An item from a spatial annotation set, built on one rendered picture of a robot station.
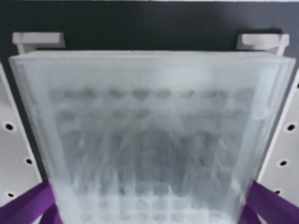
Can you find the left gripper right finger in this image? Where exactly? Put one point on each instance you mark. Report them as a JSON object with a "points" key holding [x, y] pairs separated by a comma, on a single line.
{"points": [[271, 207]]}

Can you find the clear plastic plate lid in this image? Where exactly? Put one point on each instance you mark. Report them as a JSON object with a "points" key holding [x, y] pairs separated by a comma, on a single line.
{"points": [[151, 139]]}

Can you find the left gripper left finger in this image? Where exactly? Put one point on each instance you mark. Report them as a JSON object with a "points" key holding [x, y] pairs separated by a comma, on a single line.
{"points": [[30, 205]]}

